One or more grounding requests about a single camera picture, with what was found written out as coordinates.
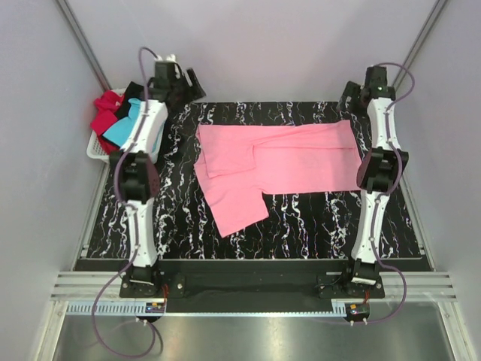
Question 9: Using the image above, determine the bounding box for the white slotted cable duct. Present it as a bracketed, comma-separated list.
[66, 301, 163, 317]

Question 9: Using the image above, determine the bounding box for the cyan t shirt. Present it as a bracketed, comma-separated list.
[102, 97, 165, 150]

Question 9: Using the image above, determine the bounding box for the control board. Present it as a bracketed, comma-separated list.
[145, 302, 165, 314]
[347, 302, 370, 317]

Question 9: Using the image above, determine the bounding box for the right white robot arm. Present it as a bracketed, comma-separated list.
[337, 62, 409, 298]

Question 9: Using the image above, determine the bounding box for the red t shirt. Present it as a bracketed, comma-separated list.
[90, 90, 123, 155]

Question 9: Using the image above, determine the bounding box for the black t shirt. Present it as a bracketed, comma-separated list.
[114, 81, 150, 120]

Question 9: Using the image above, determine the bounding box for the white plastic basket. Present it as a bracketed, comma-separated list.
[86, 89, 125, 163]

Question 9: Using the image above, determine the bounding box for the aluminium frame rail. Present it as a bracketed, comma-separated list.
[52, 272, 457, 302]

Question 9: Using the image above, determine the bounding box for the right control board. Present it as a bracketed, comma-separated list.
[347, 302, 370, 317]

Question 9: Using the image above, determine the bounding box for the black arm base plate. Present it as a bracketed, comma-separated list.
[119, 259, 385, 314]

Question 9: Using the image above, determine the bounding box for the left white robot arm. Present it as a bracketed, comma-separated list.
[109, 56, 205, 298]

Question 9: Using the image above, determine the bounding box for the pink t shirt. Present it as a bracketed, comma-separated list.
[194, 120, 361, 237]

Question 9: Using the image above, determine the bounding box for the left control board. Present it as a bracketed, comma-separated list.
[145, 302, 165, 314]

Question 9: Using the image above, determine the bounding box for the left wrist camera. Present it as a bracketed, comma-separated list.
[155, 54, 177, 64]

